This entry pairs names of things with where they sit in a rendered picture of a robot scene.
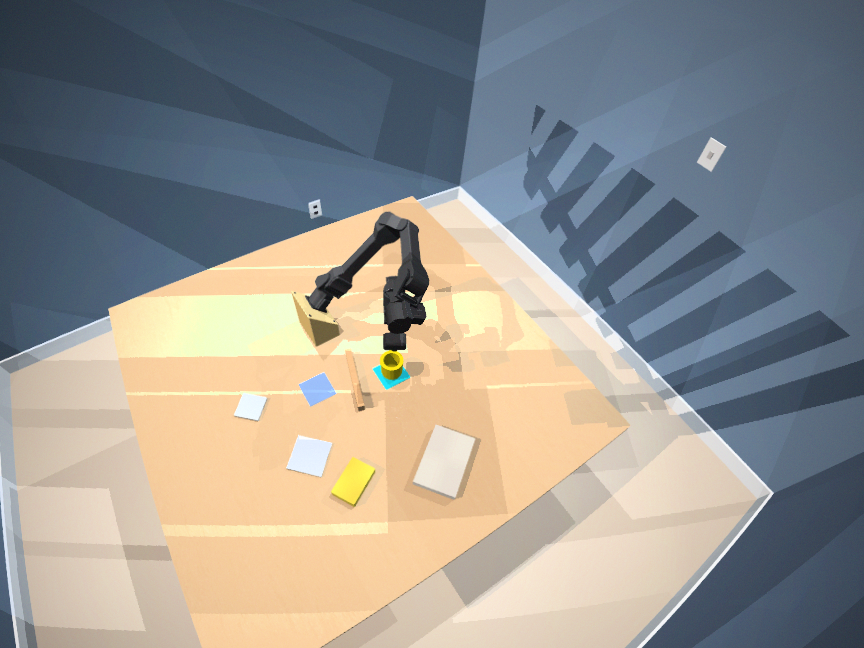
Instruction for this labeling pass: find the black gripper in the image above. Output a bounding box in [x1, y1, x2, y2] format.
[383, 304, 407, 352]

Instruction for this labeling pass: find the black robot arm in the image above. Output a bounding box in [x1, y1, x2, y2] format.
[305, 212, 429, 334]

